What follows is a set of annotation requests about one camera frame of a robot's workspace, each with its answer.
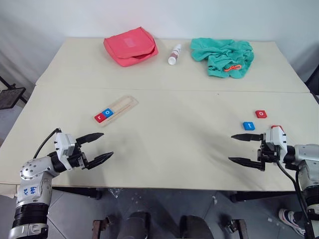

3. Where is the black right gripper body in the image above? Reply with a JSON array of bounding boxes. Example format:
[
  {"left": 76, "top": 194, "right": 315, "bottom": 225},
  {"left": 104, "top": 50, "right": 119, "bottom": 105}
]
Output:
[{"left": 257, "top": 141, "right": 281, "bottom": 165}]

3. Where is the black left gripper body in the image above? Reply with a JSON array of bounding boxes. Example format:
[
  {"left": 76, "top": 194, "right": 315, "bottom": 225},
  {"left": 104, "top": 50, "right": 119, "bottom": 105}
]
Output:
[{"left": 67, "top": 143, "right": 89, "bottom": 170}]

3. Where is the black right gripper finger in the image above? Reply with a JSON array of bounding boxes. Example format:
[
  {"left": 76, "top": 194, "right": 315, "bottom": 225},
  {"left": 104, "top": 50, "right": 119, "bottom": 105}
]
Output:
[
  {"left": 228, "top": 156, "right": 266, "bottom": 172},
  {"left": 231, "top": 133, "right": 265, "bottom": 142}
]

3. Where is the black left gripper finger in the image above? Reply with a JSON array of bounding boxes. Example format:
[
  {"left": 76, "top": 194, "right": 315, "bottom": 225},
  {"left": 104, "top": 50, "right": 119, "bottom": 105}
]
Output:
[
  {"left": 76, "top": 132, "right": 105, "bottom": 146},
  {"left": 86, "top": 151, "right": 114, "bottom": 170}
]

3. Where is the clear plastic tray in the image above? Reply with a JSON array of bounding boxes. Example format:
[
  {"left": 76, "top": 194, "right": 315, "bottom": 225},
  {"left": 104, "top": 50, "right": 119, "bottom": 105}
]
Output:
[{"left": 91, "top": 95, "right": 139, "bottom": 128}]

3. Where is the white sneaker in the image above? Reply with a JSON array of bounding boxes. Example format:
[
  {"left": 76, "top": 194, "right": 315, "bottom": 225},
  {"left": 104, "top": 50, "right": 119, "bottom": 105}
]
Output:
[{"left": 278, "top": 208, "right": 306, "bottom": 237}]

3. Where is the dark rounded shape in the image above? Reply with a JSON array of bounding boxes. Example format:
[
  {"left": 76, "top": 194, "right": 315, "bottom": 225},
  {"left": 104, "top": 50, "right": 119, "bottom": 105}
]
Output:
[{"left": 117, "top": 211, "right": 152, "bottom": 239}]

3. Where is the black chair edge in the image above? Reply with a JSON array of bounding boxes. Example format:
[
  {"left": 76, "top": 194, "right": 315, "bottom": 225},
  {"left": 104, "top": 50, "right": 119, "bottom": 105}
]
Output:
[{"left": 304, "top": 67, "right": 319, "bottom": 95}]

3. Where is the green crumpled cloth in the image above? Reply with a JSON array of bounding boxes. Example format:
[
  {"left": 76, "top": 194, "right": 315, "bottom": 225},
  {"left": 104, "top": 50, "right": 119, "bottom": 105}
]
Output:
[{"left": 190, "top": 37, "right": 255, "bottom": 80}]

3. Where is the black metal stand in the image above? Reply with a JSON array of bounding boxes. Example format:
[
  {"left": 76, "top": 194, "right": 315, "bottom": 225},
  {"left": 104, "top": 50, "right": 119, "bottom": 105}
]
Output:
[{"left": 0, "top": 76, "right": 27, "bottom": 110}]

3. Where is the pink fabric pouch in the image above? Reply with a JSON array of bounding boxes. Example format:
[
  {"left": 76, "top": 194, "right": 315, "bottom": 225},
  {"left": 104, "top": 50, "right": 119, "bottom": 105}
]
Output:
[{"left": 103, "top": 26, "right": 159, "bottom": 67}]

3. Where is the white plastic bottle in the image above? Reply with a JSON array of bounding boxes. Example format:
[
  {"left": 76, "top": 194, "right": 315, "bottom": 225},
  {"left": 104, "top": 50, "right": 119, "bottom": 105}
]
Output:
[{"left": 167, "top": 44, "right": 183, "bottom": 66}]

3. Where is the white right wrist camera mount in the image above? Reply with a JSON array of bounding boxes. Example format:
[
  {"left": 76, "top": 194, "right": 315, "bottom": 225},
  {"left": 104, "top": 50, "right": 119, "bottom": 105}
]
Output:
[{"left": 264, "top": 127, "right": 287, "bottom": 162}]

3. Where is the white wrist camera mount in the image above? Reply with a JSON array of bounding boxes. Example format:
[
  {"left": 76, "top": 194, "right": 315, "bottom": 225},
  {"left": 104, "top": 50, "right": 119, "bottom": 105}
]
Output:
[
  {"left": 54, "top": 132, "right": 77, "bottom": 158},
  {"left": 264, "top": 127, "right": 287, "bottom": 162}
]

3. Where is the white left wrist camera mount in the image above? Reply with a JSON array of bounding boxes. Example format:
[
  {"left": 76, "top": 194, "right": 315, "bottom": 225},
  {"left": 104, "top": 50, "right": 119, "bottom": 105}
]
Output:
[{"left": 54, "top": 132, "right": 77, "bottom": 158}]

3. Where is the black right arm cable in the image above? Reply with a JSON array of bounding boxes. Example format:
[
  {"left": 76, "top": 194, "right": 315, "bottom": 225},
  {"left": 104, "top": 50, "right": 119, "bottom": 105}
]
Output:
[{"left": 275, "top": 159, "right": 315, "bottom": 239}]

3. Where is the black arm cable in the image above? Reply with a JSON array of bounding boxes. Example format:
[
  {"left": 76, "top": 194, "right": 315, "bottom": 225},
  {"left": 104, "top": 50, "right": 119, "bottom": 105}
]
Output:
[
  {"left": 275, "top": 159, "right": 315, "bottom": 239},
  {"left": 33, "top": 128, "right": 62, "bottom": 159}
]

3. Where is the black table frame bar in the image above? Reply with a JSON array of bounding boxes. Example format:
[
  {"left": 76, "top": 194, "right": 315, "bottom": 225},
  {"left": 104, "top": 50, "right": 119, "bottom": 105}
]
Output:
[
  {"left": 52, "top": 187, "right": 103, "bottom": 200},
  {"left": 229, "top": 191, "right": 297, "bottom": 203}
]

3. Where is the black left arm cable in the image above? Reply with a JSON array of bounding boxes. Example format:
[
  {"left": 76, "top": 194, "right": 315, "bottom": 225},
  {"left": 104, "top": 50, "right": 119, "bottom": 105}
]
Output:
[{"left": 33, "top": 128, "right": 62, "bottom": 159}]

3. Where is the rusty metal bracket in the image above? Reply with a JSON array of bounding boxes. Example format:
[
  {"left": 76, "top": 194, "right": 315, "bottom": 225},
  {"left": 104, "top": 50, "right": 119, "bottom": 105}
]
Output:
[
  {"left": 219, "top": 215, "right": 247, "bottom": 239},
  {"left": 92, "top": 215, "right": 113, "bottom": 239}
]

